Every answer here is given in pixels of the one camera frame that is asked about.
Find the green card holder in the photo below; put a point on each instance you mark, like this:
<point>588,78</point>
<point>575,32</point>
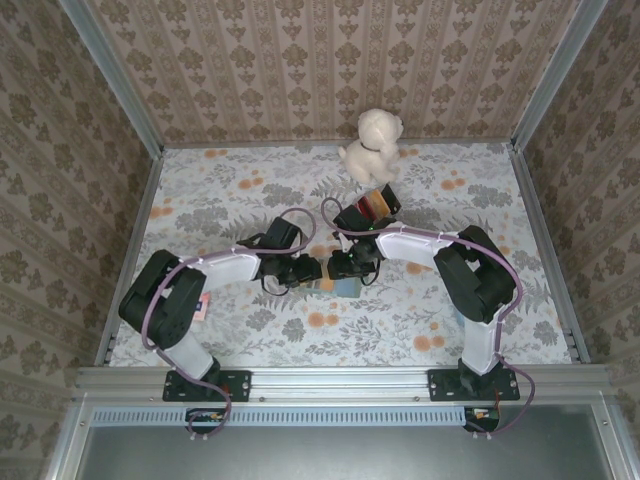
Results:
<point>347,289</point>

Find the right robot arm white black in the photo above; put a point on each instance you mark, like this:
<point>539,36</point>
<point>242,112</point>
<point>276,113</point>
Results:
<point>415,247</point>

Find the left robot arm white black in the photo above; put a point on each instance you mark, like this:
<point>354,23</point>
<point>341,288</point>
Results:
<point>225,267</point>

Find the red card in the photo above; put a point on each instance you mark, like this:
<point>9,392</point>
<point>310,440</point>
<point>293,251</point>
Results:
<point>365,204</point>

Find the orange card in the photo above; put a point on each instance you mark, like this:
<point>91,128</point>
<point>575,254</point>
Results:
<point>382,205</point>

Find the black card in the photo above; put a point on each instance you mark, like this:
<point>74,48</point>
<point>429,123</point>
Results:
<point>392,199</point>

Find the pink card with blue label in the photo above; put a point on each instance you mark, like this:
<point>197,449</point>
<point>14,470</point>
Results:
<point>202,310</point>

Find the red box of snacks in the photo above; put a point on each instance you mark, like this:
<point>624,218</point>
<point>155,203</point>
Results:
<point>385,212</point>

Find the cream plush dog toy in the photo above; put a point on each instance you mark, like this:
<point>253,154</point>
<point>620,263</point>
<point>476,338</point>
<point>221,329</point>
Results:
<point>372,150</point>

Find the thin aluminium table edge strip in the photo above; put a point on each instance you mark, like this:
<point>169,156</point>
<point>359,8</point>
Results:
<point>250,144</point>

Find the black connector module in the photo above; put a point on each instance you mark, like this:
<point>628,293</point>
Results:
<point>492,422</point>
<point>200,424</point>

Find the grey metal panel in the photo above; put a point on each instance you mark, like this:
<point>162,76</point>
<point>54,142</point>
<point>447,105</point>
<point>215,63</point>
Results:
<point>340,455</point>

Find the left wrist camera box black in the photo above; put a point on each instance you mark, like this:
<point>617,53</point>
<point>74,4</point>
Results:
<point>285,234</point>

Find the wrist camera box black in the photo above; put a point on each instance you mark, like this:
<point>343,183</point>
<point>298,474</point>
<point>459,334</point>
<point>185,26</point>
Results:
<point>285,234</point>
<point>352,217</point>

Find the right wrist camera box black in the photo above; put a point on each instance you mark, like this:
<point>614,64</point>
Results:
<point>352,217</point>

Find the aluminium frame rail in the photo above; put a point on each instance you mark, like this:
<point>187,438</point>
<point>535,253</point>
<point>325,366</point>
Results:
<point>340,382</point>

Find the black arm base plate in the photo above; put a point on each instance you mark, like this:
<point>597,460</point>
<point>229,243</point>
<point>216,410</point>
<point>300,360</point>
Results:
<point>440,385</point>
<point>240,385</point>

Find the aluminium table side rail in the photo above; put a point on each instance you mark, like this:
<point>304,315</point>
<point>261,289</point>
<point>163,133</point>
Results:
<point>138,225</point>
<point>533,200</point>

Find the aluminium frame corner post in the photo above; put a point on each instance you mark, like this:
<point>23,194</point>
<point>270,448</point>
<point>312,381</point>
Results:
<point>555,75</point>
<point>116,80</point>

